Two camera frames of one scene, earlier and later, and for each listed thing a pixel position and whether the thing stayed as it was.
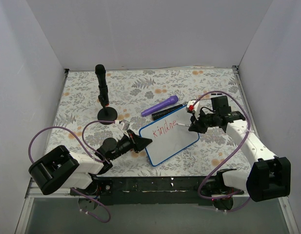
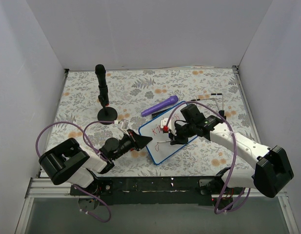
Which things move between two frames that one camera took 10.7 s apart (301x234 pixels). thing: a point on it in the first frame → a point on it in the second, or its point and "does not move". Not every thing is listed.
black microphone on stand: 106,113 does not move
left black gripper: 133,142 does not move
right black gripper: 201,122 → 177,132
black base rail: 149,190 does not move
